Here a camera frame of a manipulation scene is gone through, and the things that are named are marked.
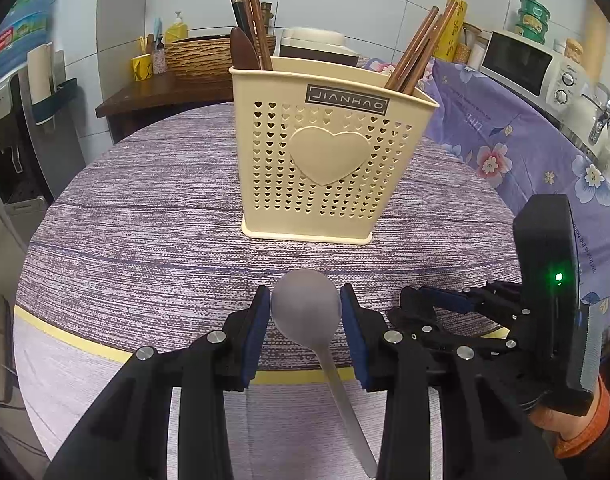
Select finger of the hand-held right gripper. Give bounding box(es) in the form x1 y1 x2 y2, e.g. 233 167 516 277
389 306 524 357
401 282 526 329

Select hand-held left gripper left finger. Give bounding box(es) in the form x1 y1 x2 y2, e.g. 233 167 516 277
44 285 272 480

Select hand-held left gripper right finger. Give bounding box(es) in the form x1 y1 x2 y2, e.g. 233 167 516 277
339 284 569 480

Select matte grey spoon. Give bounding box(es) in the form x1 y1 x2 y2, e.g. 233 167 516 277
270 268 379 479

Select cream perforated utensil holder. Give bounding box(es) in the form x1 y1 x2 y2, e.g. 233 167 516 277
229 56 440 247

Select dark wooden spoon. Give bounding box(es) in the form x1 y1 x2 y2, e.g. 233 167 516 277
229 26 262 70

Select black chopstick with gold band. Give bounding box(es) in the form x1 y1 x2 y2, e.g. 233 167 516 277
227 0 256 43

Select person's right forearm orange sleeve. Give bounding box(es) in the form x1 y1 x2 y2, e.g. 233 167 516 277
552 375 610 461

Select person's right hand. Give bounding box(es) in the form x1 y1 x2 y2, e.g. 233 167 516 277
530 400 593 443

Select purple floral cloth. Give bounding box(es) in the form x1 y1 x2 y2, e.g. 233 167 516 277
357 55 610 341

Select chrome faucet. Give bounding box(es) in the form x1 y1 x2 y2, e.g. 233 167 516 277
581 82 610 147

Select striped purple tablecloth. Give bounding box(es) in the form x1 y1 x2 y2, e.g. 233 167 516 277
12 101 523 480

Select white microwave oven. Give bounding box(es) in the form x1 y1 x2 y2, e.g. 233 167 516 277
479 29 582 111

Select glass jar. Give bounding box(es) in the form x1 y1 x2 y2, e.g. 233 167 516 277
457 22 480 64

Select green stacked containers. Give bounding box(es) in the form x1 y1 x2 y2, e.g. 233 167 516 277
515 0 552 39

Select yellow roll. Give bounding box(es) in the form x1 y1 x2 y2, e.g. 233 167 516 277
435 0 468 63

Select dark wooden side cabinet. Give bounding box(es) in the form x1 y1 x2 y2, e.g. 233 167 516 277
95 70 236 133

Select woven wicker basket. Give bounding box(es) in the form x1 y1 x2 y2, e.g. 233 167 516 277
164 35 276 79

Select white and brown rice cooker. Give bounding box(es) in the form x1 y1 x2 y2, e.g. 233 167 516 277
279 27 359 68

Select yellow mug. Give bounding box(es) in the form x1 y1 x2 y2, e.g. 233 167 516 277
131 52 154 81

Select white water dispenser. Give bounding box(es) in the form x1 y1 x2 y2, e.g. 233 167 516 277
0 45 86 213

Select dark green cup holder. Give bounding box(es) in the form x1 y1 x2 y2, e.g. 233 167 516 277
32 77 80 126

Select yellow soap bottle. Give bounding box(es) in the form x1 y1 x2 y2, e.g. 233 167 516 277
164 10 188 44

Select white paper cup stack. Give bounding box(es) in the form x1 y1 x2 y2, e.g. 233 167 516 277
27 45 54 111

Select blue water bottle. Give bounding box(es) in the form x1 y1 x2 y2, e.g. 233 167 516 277
0 0 52 81

